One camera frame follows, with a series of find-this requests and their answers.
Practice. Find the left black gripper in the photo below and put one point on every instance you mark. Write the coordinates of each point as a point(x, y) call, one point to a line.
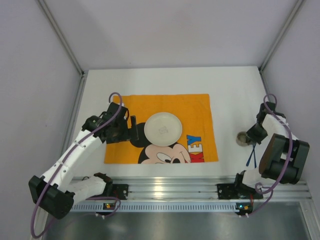
point(127, 128)

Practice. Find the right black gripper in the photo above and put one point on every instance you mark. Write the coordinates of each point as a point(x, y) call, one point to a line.
point(254, 135)

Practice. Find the white round plate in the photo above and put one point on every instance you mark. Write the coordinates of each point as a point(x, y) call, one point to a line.
point(163, 129)

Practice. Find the orange Mickey placemat cloth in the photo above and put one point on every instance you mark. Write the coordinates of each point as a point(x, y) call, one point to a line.
point(196, 143)

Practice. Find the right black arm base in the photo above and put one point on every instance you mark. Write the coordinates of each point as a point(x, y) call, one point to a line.
point(231, 191)

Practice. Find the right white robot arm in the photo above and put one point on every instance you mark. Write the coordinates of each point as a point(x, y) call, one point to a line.
point(283, 159)

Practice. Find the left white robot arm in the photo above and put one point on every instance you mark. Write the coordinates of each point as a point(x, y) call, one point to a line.
point(54, 192)

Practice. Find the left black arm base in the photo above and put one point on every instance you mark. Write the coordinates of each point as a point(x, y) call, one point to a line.
point(120, 191)

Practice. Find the blue fork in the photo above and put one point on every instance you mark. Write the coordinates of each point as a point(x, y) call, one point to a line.
point(254, 156)

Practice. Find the blue spoon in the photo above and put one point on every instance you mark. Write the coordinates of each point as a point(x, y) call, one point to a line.
point(249, 159)

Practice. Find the aluminium mounting rail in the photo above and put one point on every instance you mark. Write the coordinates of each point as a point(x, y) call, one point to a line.
point(171, 189)

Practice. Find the slotted grey cable duct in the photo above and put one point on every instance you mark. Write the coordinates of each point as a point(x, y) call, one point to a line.
point(165, 207)

